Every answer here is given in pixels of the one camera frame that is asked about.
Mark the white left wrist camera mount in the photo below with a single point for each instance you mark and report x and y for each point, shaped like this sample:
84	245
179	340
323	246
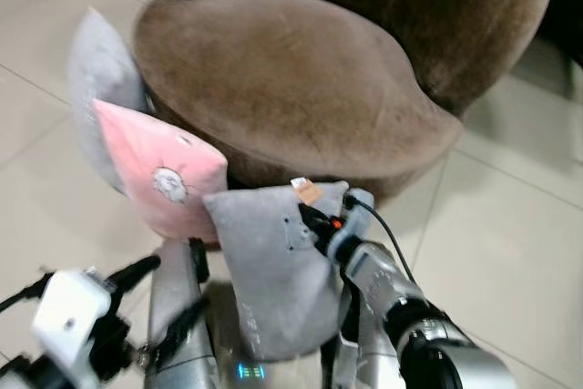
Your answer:
68	321

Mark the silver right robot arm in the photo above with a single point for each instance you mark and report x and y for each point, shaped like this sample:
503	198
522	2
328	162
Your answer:
428	334

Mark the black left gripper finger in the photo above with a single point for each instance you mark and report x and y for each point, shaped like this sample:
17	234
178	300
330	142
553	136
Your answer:
175	332
132	273

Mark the brown velvet sofa chair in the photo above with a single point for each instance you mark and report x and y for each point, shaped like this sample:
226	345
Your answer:
301	79

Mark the grey pillow with orange tag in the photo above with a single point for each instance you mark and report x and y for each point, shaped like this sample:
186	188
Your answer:
264	271

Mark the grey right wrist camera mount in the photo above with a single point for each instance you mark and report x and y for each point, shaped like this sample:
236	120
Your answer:
352	230

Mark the silver right robot leg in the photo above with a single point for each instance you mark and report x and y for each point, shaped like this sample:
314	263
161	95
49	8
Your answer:
360	357

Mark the robot waist with green light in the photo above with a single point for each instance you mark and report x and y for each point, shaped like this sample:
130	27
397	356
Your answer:
248	373

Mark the pink pillow with cartoon print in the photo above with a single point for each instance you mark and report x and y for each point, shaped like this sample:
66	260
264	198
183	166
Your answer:
146	163

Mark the large light grey pillow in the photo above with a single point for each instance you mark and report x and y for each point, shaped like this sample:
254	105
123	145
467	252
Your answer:
100	70

